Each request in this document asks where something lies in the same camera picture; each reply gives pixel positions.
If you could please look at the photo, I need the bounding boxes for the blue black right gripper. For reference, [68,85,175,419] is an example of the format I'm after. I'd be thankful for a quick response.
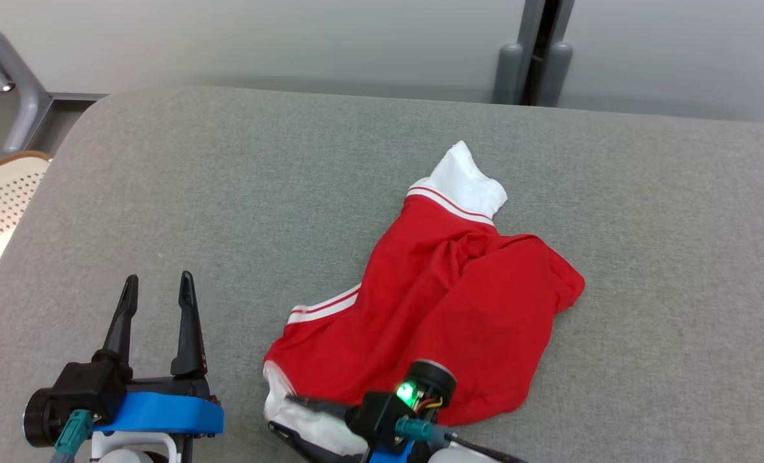
[268,397,415,463]

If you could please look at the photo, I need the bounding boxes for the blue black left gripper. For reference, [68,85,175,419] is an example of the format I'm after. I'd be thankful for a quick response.
[93,271,223,433]

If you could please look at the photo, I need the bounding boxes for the red shirt with white sleeves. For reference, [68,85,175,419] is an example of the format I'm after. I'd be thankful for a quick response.
[263,140,587,458]

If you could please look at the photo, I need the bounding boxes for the black round right gripper motor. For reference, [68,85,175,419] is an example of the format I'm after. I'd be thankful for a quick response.
[398,360,458,412]

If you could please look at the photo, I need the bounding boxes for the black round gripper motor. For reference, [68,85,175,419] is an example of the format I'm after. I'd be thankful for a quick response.
[398,360,458,412]
[23,388,58,449]

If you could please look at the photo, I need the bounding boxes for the black round left gripper motor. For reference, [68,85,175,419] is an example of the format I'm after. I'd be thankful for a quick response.
[23,388,58,449]

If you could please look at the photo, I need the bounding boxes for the white perforated chair wood rim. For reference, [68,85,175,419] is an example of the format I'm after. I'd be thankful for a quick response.
[0,150,53,300]

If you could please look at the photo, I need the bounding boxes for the black right cable teal plug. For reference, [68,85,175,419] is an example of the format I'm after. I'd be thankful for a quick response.
[395,418,531,463]

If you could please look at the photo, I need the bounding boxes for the black cable teal plug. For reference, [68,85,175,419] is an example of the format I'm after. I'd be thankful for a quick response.
[395,418,531,463]
[49,410,95,463]

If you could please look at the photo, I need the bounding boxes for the black left cable teal plug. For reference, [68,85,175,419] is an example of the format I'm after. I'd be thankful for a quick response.
[49,410,95,463]

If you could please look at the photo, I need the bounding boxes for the grey metal tube frame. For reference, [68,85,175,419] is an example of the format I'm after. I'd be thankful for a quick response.
[0,6,109,155]

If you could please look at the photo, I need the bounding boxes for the grey metal wall post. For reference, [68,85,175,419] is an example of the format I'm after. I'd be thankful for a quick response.
[493,0,577,107]

